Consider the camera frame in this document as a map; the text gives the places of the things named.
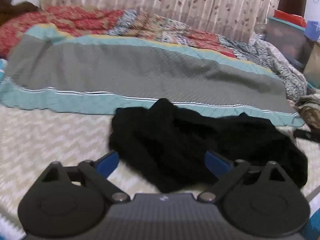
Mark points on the clear storage bin teal lid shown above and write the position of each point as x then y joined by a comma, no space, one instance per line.
285,42

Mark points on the blue white patterned cloth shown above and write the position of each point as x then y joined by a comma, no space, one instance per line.
280,72

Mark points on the red package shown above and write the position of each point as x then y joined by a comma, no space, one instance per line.
290,17

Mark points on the brown cloth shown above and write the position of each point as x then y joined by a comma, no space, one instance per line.
17,8

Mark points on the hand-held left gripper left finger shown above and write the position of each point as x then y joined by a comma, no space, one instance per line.
109,161

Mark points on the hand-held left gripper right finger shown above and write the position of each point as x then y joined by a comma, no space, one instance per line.
215,161

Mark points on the olive crumpled cloth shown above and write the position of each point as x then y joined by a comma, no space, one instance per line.
310,110

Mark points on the red floral quilt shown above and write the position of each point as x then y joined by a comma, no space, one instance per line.
75,20

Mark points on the leaf print curtain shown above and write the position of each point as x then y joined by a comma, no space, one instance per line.
175,0

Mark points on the printed patchwork bedspread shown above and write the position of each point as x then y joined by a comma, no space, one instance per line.
100,65

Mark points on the cardboard box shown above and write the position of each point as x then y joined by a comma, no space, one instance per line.
312,65

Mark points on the black pants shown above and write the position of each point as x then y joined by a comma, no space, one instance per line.
180,145

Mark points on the blue box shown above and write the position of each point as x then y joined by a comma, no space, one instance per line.
313,31

